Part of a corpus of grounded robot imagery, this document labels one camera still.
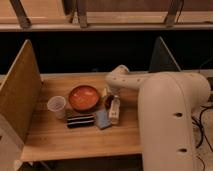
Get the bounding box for wooden side panel left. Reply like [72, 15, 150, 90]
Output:
[0, 39, 43, 171]

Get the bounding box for red pepper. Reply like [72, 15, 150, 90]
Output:
[104, 95, 114, 109]

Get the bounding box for black cables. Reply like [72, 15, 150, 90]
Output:
[191, 56, 213, 171]

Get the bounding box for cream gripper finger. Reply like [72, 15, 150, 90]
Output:
[102, 87, 108, 98]

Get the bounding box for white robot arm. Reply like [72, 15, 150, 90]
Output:
[106, 65, 211, 171]

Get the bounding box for white bottle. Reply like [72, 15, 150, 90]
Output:
[109, 96, 120, 125]

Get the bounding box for translucent plastic cup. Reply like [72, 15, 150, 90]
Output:
[47, 96, 66, 119]

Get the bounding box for black white striped block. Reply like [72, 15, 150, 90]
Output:
[67, 115, 95, 128]

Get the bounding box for orange ceramic bowl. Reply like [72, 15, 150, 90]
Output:
[68, 85, 100, 111]

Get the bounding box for blue sponge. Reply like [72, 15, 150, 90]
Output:
[96, 110, 111, 129]

